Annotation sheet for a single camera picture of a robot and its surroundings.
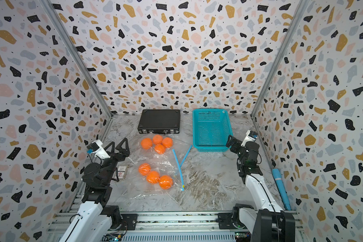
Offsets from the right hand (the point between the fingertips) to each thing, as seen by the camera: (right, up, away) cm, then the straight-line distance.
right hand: (237, 138), depth 83 cm
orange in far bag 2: (-48, -2, +17) cm, 51 cm away
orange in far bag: (-54, -4, +14) cm, 56 cm away
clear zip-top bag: (-47, -6, +10) cm, 49 cm away
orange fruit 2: (-46, -21, -2) cm, 51 cm away
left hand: (-58, -1, -11) cm, 59 cm away
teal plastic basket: (-10, +4, +30) cm, 32 cm away
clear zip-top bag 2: (-56, -27, +2) cm, 62 cm away
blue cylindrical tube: (+27, -25, +6) cm, 37 cm away
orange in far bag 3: (-41, -4, +17) cm, 45 cm away
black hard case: (-49, +10, +30) cm, 58 cm away
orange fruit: (-52, -17, +2) cm, 55 cm away
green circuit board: (-61, -46, -13) cm, 78 cm away
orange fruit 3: (-39, -23, -4) cm, 45 cm away
